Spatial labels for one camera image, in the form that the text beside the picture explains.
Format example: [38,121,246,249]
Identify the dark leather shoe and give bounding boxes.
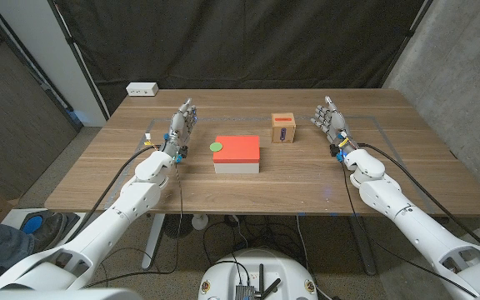
[32,212,68,253]

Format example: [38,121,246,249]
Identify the black backdrop curtain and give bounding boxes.
[49,0,433,118]

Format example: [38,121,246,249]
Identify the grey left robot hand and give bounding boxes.
[159,97,198,163]

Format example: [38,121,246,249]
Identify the white power strip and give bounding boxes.
[125,82,159,98]

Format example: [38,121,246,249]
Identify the grey table leg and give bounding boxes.
[347,215,378,277]

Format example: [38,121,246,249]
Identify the blue foot pedal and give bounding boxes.
[22,214,44,235]

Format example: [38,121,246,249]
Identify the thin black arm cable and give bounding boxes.
[339,161,479,299]
[83,161,185,289]

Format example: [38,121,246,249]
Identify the black round floor fan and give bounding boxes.
[163,214,194,240]

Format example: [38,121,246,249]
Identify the white floor platform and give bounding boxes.
[0,207,87,251]

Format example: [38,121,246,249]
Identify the wooden box with coloured slots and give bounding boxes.
[271,112,297,144]

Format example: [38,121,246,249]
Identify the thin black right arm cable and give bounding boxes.
[339,161,479,299]

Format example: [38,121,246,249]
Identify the white table leg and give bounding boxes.
[141,213,166,271]

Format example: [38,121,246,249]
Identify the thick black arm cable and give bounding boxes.
[67,144,162,243]
[357,142,480,250]

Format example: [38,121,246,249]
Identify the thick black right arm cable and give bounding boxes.
[357,142,480,250]

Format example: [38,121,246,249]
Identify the red box with white base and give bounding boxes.
[212,135,262,175]

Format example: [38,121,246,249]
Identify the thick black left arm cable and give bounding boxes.
[67,144,162,243]

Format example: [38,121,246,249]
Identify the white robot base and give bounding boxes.
[197,248,319,300]

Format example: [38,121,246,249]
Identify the white round floor object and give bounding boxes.
[191,213,209,232]

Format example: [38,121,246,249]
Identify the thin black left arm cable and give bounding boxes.
[83,161,185,289]

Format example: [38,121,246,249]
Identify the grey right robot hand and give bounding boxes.
[309,96,361,158]

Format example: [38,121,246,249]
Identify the black backdrop stand pole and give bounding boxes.
[47,0,111,122]
[377,0,435,89]

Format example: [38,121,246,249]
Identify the black floor cable bundle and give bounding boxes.
[202,214,320,272]

